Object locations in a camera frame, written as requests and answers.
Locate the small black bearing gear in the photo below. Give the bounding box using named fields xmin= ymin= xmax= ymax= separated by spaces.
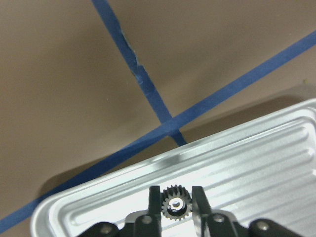
xmin=161 ymin=185 xmax=192 ymax=221

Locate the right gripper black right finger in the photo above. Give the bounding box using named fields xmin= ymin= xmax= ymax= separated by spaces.
xmin=192 ymin=186 xmax=212 ymax=216

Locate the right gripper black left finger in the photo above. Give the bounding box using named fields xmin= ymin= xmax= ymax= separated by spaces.
xmin=148 ymin=186 xmax=161 ymax=217

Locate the silver metal tray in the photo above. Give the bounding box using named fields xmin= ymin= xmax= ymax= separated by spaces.
xmin=30 ymin=99 xmax=316 ymax=237

